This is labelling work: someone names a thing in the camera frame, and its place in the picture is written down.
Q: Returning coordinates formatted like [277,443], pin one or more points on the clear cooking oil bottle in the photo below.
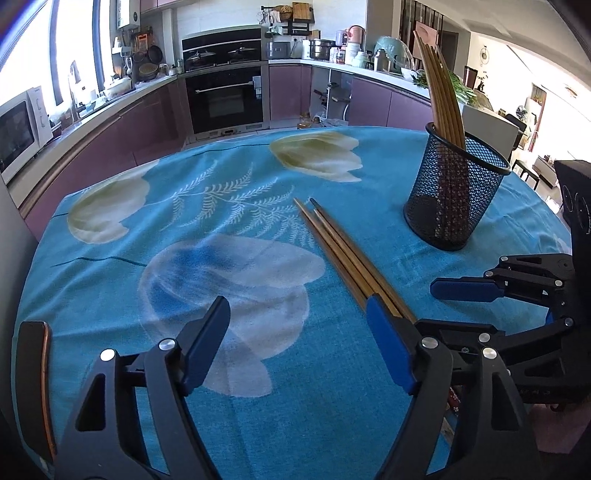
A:
[316,123]

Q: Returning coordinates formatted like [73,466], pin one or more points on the purple kitchen base cabinets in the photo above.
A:
[115,138]
[369,99]

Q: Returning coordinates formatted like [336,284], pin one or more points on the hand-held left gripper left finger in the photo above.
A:
[203,341]

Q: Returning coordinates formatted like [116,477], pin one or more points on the black wall rack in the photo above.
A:
[295,27]

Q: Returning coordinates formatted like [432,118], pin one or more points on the black pot with glass lid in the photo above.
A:
[201,57]
[241,54]

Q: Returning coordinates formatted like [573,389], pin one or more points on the white wall water heater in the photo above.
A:
[127,7]

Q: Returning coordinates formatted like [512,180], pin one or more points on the pink electric kettle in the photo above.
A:
[356,39]

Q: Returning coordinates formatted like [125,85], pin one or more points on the steel thermos bottle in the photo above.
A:
[379,61]

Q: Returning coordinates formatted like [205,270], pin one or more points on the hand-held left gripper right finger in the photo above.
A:
[390,341]

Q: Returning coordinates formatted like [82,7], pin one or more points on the pink wall painting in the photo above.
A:
[429,32]

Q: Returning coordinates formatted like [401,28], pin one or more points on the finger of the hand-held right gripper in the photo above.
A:
[531,346]
[466,289]

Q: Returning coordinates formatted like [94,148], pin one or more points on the bundle of wooden chopsticks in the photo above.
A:
[354,249]

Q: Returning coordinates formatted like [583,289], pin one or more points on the silver toaster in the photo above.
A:
[280,50]

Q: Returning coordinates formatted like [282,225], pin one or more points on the black stool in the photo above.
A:
[526,168]

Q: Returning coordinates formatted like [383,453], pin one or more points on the blue floral tablecloth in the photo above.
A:
[231,194]

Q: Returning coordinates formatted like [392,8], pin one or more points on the hanging black frying pan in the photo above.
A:
[154,54]

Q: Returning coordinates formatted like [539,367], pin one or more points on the chrome sink faucet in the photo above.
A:
[76,92]

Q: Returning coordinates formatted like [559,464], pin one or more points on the purple wall cabinet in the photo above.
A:
[157,3]

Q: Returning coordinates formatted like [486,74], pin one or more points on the black mesh utensil holder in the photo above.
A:
[443,203]

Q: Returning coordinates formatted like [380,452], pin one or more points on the pale green kitchen appliance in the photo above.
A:
[395,53]

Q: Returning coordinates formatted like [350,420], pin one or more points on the bunch of green vegetables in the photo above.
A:
[461,92]

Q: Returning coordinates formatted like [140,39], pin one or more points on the large kitchen window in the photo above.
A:
[78,41]

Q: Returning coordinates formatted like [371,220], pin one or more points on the dark travel tumbler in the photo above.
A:
[471,78]

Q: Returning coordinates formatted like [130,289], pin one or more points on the woven brown basket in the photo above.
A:
[148,72]

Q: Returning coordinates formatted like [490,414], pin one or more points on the black smartphone orange case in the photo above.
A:
[30,392]

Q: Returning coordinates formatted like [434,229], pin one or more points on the yellow cooking oil bottle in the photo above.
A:
[304,122]

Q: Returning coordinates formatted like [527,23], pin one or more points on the round wall clock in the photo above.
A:
[485,54]

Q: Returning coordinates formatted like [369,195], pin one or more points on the stainless steel stock pot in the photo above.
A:
[322,50]

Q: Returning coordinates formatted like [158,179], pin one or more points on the white microwave oven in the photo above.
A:
[18,134]

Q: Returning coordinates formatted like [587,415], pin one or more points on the black integrated stove with oven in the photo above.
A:
[226,99]

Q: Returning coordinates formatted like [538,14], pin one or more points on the wooden cutting board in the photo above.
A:
[301,10]

